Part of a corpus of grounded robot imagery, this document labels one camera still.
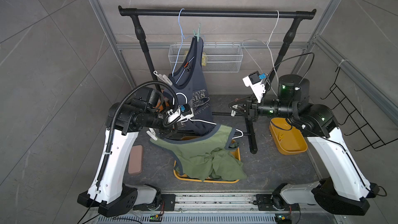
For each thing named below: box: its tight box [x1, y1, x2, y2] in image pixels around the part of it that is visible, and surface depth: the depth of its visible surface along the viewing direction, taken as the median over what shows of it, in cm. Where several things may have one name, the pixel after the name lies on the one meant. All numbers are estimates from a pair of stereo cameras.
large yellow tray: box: [173, 138, 241, 184], surface depth 76 cm
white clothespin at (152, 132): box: [146, 127, 158, 141], surface depth 61 cm
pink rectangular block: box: [128, 144, 144, 175], surface depth 86 cm
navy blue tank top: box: [167, 36, 220, 136], surface depth 73 cm
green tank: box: [148, 124, 248, 182], surface depth 76 cm
